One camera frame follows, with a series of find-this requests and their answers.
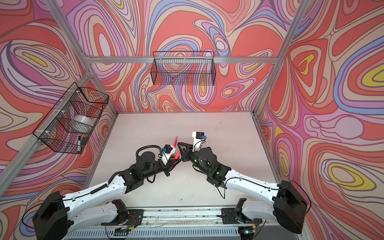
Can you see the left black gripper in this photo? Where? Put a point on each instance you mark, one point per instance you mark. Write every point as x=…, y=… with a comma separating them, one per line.
x=168, y=167

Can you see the black marker in basket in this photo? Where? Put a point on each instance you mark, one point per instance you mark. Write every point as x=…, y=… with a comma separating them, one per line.
x=79, y=147

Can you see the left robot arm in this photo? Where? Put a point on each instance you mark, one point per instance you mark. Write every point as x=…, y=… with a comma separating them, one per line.
x=60, y=214

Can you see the left black wire basket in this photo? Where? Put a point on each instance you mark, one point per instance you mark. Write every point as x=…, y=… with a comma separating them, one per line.
x=56, y=132

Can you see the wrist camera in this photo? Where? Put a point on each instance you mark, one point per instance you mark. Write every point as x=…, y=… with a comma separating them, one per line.
x=168, y=151
x=199, y=139

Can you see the back black wire basket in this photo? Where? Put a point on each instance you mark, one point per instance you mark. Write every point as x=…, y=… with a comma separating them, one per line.
x=183, y=68

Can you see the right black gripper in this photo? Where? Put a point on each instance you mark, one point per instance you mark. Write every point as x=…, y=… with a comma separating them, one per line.
x=187, y=152

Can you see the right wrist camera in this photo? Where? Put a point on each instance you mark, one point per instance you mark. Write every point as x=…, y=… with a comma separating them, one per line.
x=199, y=139

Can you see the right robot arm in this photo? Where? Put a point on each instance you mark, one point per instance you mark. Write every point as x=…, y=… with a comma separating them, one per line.
x=278, y=202

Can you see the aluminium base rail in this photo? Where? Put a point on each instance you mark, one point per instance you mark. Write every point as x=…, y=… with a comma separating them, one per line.
x=186, y=217

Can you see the black wire basket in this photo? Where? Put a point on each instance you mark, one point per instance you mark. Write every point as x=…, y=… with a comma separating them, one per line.
x=56, y=132
x=183, y=68

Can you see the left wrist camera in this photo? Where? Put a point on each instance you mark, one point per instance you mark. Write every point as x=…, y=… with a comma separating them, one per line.
x=168, y=151

